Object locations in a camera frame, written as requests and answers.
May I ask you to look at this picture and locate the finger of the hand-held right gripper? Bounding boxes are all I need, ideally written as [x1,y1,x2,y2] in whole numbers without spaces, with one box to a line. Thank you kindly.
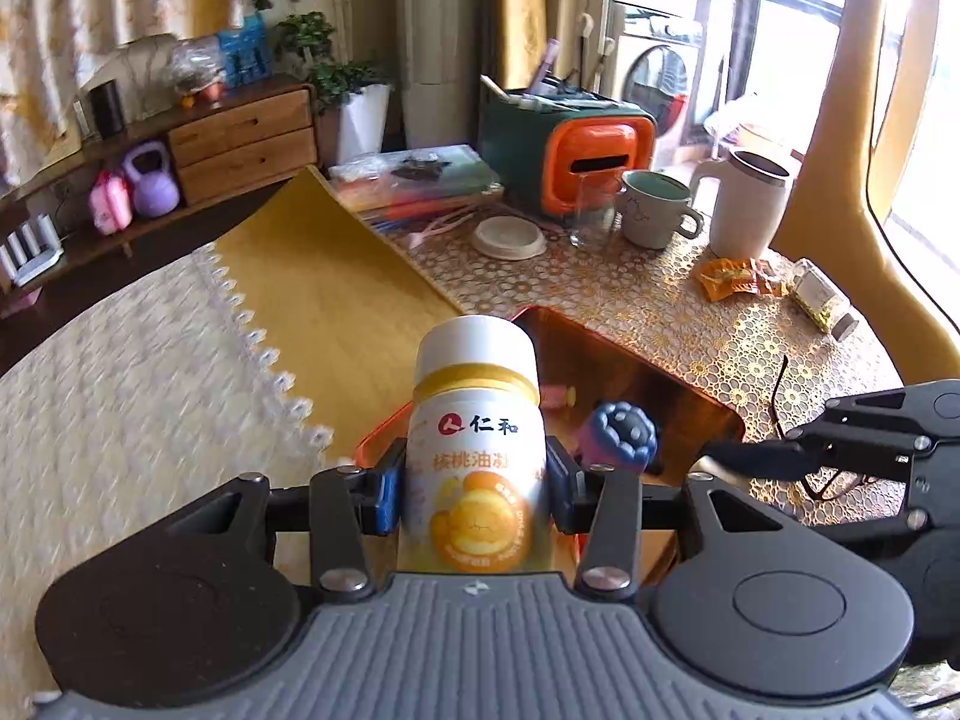
[784,381,960,437]
[697,436,931,482]

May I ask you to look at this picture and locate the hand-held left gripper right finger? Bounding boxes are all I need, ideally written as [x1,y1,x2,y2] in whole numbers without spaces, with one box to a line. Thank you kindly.
[544,435,818,597]

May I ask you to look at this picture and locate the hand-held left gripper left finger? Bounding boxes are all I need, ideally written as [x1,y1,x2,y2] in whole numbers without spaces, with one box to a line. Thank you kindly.
[161,435,410,597]

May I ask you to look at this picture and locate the purple blue toy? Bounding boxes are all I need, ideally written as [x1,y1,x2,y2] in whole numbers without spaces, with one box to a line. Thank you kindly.
[577,401,659,475]

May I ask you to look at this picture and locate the white bottle orange label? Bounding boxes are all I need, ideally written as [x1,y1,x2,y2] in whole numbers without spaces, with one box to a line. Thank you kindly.
[397,315,548,575]

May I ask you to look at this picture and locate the red tin box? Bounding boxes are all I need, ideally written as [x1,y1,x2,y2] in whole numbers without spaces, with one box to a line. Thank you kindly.
[352,305,747,601]

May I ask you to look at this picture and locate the black eyeglasses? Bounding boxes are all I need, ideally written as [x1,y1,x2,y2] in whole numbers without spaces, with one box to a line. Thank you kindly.
[772,354,886,502]

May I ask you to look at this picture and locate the clear pill bottle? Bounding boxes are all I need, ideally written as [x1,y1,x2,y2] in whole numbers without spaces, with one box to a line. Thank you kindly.
[787,259,861,341]

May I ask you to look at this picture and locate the yellow table mat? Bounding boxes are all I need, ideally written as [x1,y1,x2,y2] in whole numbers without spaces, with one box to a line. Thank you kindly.
[212,165,466,458]

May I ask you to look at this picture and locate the orange snack wrapper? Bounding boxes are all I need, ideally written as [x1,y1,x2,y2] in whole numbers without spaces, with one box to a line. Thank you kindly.
[690,256,788,302]

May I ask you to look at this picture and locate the gold patterned tablecloth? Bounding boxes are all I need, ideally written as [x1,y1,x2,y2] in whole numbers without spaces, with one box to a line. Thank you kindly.
[394,202,960,720]

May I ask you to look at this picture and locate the tall white mug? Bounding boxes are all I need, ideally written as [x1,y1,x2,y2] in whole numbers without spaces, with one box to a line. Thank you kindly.
[690,150,796,260]

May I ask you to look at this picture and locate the yellow chair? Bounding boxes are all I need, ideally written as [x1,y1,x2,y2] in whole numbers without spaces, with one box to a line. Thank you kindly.
[772,0,960,391]

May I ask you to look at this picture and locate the beige round lid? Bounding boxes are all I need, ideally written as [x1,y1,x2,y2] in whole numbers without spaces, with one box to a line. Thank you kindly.
[472,215,548,261]

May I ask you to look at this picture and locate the clear glass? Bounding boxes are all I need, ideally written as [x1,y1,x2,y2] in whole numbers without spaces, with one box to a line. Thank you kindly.
[570,169,627,250]

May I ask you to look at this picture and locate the cream quilted table mat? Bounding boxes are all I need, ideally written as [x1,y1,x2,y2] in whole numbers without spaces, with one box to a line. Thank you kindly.
[0,244,335,691]

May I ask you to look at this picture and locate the green mug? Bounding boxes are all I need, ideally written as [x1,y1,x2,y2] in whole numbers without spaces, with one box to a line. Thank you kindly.
[619,170,706,250]

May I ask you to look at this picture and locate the stack of books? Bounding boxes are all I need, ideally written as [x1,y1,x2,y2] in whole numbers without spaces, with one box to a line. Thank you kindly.
[328,146,505,215]

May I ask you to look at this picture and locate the green orange tissue box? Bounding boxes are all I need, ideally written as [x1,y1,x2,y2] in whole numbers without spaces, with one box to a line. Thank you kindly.
[478,86,657,218]

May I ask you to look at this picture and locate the potted green plant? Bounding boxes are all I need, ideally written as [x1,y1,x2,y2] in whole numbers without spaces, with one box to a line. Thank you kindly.
[244,0,395,166]

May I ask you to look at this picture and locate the purple kettlebell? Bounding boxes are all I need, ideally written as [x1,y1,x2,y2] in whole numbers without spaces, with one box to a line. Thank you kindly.
[122,141,181,220]

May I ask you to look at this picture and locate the wooden TV cabinet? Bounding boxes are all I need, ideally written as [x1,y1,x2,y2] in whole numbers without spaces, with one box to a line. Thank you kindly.
[0,73,320,316]

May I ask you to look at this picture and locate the pink toy bag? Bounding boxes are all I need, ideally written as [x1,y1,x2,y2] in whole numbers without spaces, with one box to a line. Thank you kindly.
[88,169,134,235]

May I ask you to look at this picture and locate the washing machine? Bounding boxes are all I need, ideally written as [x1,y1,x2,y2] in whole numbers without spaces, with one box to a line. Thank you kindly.
[604,0,706,143]

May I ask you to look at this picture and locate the bundle of pens and brushes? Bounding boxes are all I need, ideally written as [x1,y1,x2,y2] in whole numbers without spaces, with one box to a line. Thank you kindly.
[480,37,601,98]

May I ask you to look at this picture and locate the white router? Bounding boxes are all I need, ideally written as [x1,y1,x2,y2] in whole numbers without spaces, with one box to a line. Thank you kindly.
[0,214,65,290]

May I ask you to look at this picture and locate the blue bottle pack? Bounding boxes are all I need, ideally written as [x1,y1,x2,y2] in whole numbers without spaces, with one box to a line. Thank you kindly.
[217,15,272,87]

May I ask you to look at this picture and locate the plastic bag of fruit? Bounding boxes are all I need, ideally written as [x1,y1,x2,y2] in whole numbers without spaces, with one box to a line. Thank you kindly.
[166,37,226,107]

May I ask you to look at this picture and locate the standing air conditioner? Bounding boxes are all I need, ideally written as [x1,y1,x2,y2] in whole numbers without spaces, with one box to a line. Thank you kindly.
[394,0,481,151]

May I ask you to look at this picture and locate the black speaker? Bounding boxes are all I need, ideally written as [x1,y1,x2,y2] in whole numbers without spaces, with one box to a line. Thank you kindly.
[90,81,126,140]

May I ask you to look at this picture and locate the yellow curtain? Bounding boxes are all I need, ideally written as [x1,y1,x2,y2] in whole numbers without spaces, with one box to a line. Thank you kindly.
[480,0,593,91]

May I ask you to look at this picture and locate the beige fan-shaped ornament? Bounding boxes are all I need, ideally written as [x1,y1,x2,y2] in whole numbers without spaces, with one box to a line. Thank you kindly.
[79,34,181,121]

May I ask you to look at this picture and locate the floral cloth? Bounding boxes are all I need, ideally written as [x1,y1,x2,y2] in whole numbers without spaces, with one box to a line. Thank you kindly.
[0,0,248,166]

